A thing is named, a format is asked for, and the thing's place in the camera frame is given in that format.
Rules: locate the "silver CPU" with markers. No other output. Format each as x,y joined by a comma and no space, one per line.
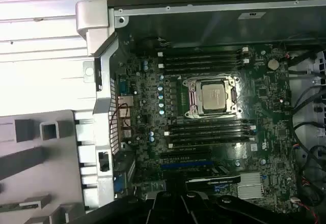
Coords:
214,96

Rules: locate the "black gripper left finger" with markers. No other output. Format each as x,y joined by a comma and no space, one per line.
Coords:
165,208

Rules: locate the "grey parts rack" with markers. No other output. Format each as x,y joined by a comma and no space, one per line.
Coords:
61,163

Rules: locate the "blue expansion slot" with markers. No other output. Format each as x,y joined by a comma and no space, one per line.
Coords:
186,166

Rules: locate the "green motherboard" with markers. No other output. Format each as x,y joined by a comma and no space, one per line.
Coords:
270,112

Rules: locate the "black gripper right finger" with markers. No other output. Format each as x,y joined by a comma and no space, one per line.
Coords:
198,208

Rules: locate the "black and silver PC case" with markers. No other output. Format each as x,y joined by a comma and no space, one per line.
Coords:
193,28

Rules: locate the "grey metal drive cage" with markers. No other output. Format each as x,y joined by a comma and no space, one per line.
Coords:
321,63

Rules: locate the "silver finned heat sink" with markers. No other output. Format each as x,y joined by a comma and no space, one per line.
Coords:
250,192

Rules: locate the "long black expansion slot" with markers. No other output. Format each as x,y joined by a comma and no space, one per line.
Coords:
186,155

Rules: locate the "black Nvidia graphics card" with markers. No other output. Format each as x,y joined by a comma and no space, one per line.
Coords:
216,179

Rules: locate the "blue rear port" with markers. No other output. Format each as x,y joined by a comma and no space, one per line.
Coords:
123,86

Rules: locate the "tall silver rear port block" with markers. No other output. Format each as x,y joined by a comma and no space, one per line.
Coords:
128,101
126,113

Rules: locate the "CPU socket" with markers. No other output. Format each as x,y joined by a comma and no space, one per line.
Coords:
187,112

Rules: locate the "silver coin battery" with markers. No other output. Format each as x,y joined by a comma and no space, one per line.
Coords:
273,64

